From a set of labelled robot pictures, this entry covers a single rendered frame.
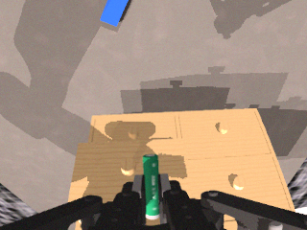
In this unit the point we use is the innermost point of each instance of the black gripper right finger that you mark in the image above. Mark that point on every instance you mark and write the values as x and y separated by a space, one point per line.
185 213

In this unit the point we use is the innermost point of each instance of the blue and white eraser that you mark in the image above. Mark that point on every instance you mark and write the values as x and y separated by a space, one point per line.
113 11

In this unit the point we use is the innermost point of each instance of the green battery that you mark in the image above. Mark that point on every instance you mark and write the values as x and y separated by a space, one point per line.
150 167

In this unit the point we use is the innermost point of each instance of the light wooden chest of drawers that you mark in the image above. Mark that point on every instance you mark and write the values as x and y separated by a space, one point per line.
271 154

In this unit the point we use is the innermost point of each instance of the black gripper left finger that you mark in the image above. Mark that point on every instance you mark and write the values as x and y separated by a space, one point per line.
127 208

